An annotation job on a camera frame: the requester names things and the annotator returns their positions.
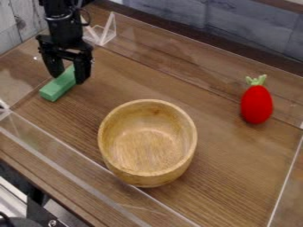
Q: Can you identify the black metal bracket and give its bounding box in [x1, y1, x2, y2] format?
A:
[27, 198, 61, 227]

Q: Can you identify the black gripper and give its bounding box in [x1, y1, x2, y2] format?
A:
[37, 17, 93, 84]

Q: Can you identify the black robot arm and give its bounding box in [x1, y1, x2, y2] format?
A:
[37, 0, 94, 84]

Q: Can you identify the clear acrylic corner bracket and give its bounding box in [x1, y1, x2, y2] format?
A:
[81, 12, 118, 46]

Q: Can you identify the red plush strawberry toy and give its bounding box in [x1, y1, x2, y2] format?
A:
[241, 74, 274, 124]

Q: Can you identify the black cable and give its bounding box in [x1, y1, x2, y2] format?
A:
[0, 211, 17, 227]

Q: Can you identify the brown wooden bowl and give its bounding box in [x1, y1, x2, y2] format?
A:
[98, 99, 198, 188]

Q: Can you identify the clear acrylic tray wall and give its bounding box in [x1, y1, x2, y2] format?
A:
[0, 14, 303, 227]

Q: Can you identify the green rectangular stick block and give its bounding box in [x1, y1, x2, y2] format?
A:
[39, 66, 77, 102]

